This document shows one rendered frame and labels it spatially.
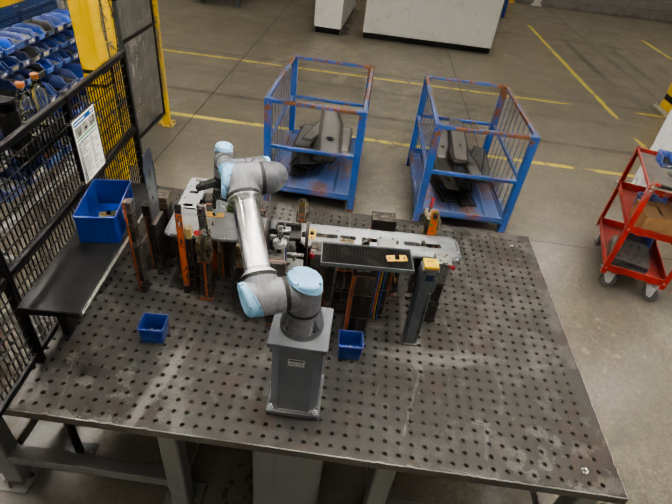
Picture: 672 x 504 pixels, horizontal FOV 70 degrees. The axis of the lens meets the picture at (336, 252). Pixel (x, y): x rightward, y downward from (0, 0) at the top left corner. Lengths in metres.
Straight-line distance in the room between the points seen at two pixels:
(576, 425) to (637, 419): 1.25
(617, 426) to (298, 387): 2.12
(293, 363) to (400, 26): 8.57
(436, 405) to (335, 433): 0.44
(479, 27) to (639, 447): 7.99
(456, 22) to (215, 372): 8.60
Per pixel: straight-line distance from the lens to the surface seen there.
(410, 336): 2.21
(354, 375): 2.08
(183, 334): 2.23
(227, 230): 2.28
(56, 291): 2.06
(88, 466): 2.51
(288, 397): 1.87
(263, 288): 1.50
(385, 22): 9.79
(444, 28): 9.87
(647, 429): 3.48
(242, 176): 1.65
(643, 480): 3.24
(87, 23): 2.59
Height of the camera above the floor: 2.34
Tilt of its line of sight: 38 degrees down
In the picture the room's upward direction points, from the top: 7 degrees clockwise
